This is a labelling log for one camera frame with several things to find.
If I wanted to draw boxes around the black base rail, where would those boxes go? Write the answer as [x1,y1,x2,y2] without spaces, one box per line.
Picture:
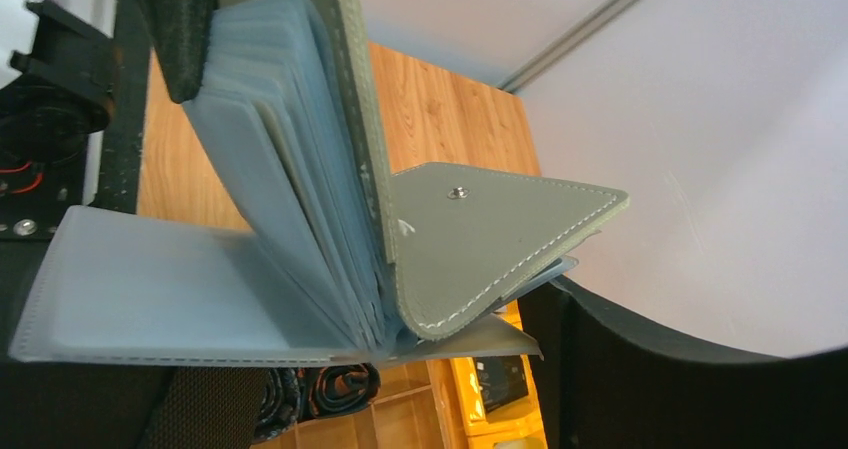
[0,0,150,282]

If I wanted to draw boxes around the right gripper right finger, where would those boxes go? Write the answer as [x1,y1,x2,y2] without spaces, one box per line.
[518,276,847,448]

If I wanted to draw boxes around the rolled tie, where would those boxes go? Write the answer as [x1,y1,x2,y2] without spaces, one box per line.
[297,363,381,422]
[252,368,301,444]

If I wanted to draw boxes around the yellow three-bin tray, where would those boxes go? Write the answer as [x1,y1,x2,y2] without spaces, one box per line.
[450,300,551,449]

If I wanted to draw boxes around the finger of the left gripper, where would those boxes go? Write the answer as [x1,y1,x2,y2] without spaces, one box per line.
[134,0,218,104]

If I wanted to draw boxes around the rolled tie middle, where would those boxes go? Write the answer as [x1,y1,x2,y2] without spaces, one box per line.
[297,363,381,422]

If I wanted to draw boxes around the wooden compartment tray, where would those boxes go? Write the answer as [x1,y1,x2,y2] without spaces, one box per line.
[260,360,468,448]

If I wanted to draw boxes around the grey card holder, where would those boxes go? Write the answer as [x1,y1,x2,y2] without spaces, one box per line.
[9,0,629,367]

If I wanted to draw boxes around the rolled tie top left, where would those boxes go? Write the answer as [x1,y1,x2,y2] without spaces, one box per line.
[252,368,301,444]

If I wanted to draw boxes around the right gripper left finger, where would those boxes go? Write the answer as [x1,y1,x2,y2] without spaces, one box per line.
[1,242,268,448]

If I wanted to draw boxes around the black card wallet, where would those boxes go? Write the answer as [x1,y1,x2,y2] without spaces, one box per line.
[474,355,529,414]

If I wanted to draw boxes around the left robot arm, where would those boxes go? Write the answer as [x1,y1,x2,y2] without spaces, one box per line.
[1,0,217,165]

